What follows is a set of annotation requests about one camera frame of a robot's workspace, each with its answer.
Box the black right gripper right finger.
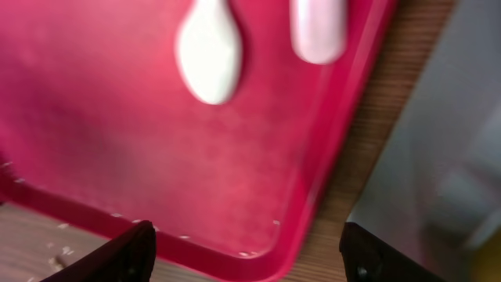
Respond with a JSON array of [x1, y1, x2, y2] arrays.
[[339, 222, 444, 282]]

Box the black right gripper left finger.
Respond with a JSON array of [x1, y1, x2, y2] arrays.
[[41, 220, 157, 282]]

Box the white plastic fork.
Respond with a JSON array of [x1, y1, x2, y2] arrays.
[[290, 0, 348, 65]]

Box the yellow cup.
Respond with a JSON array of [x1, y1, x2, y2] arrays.
[[470, 231, 501, 282]]

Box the grey dishwasher rack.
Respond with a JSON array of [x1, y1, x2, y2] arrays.
[[348, 0, 500, 281]]

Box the red plastic tray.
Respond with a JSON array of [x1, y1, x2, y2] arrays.
[[1, 0, 396, 281]]

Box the white plastic spoon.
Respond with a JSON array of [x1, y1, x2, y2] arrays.
[[175, 0, 243, 105]]

